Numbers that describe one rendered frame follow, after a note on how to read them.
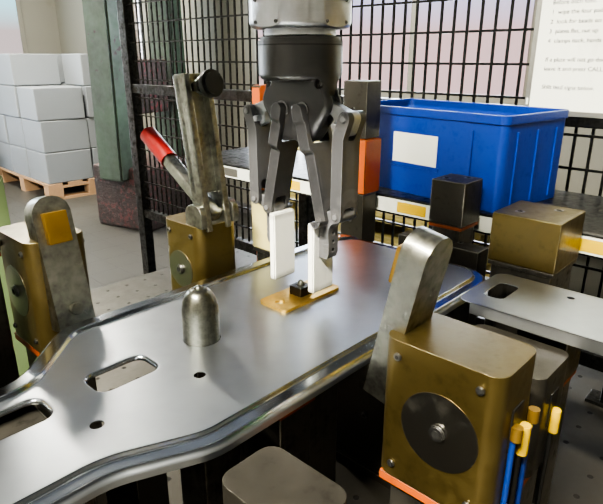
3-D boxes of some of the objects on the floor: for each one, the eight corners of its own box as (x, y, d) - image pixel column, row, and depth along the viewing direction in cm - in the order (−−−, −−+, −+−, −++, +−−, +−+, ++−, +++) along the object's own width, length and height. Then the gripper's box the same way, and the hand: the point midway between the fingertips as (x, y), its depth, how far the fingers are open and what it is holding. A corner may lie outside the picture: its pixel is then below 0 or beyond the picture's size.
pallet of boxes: (138, 186, 563) (125, 53, 521) (50, 201, 503) (27, 53, 461) (81, 169, 647) (66, 54, 605) (0, 181, 587) (-23, 53, 546)
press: (221, 215, 459) (203, -168, 371) (127, 238, 402) (79, -209, 314) (175, 201, 504) (148, -144, 417) (84, 219, 447) (31, -175, 360)
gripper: (204, 35, 52) (217, 270, 60) (352, 28, 41) (345, 320, 48) (263, 37, 57) (268, 253, 65) (409, 31, 46) (394, 294, 54)
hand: (301, 251), depth 56 cm, fingers open, 4 cm apart
